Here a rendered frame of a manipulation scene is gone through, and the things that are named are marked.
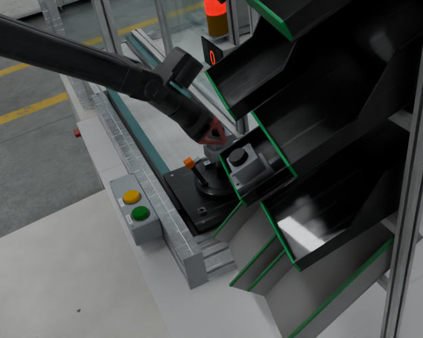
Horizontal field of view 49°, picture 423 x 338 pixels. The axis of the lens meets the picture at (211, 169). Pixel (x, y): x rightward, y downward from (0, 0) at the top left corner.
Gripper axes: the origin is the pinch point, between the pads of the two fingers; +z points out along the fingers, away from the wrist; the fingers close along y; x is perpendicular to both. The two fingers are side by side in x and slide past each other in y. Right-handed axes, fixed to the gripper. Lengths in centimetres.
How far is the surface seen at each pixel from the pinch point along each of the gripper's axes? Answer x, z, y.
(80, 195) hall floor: 94, 66, 152
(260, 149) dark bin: -4.9, -10.0, -24.3
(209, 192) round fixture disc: 11.5, 5.8, -3.2
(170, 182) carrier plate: 17.4, 3.7, 8.0
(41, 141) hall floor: 103, 58, 232
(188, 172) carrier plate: 13.1, 7.0, 9.1
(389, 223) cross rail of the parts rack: -9, -8, -50
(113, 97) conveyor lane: 18, 5, 68
